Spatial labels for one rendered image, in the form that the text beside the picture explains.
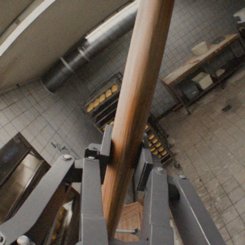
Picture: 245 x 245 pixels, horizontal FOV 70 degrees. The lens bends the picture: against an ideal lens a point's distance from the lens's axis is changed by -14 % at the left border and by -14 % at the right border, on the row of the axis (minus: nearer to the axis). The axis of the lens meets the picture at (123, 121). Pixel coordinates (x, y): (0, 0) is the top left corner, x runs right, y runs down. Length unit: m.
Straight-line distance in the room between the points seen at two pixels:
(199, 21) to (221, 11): 0.81
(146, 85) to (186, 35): 5.29
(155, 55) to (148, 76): 0.02
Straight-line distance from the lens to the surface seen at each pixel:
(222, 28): 5.91
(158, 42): 0.17
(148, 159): 0.17
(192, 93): 4.85
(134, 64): 0.17
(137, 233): 1.65
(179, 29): 5.41
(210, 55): 4.75
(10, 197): 1.66
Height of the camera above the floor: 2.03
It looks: 15 degrees down
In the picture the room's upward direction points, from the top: 39 degrees counter-clockwise
